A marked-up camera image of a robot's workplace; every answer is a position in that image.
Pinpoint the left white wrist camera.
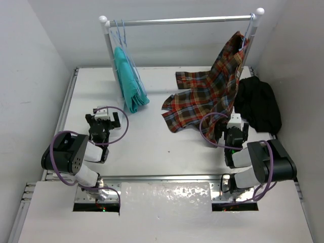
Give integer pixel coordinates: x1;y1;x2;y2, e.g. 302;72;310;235
93;106;110;120

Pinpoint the white foam front panel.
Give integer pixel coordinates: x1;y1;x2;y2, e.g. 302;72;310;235
19;182;312;242

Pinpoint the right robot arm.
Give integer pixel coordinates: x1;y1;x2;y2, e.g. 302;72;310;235
216;123;297;201

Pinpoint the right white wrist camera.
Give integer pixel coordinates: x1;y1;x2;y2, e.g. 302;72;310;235
227;113;242;129

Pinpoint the black shirt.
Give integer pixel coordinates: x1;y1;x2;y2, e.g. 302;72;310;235
234;76;282;135

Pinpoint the teal shirt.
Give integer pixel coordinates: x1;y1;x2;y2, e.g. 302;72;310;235
114;47;150;113

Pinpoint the blue hanger holding teal shirt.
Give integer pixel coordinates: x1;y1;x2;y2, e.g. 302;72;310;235
111;19;142;97

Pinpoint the aluminium rail frame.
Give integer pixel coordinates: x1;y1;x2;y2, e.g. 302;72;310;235
7;66;304;243

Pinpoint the blue hanger holding plaid shirt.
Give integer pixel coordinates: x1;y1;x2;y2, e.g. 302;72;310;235
238;13;254;51

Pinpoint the blue wire hanger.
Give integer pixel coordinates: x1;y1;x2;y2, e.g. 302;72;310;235
121;20;147;95

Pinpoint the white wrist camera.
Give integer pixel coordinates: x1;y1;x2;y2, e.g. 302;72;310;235
227;113;242;129
93;106;110;120

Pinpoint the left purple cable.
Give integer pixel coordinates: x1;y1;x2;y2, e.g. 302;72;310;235
49;106;130;213

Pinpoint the white metal clothes rack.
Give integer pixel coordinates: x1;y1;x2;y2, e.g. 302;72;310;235
99;8;264;110

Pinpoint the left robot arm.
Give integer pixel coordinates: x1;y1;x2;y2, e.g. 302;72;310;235
41;108;120;202

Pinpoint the plaid flannel shirt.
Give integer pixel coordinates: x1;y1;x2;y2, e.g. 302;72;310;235
162;31;248;143

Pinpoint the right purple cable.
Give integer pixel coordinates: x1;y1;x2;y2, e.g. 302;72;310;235
199;112;277;203

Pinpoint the purple cable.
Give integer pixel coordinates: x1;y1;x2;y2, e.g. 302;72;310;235
199;112;277;203
49;106;130;213

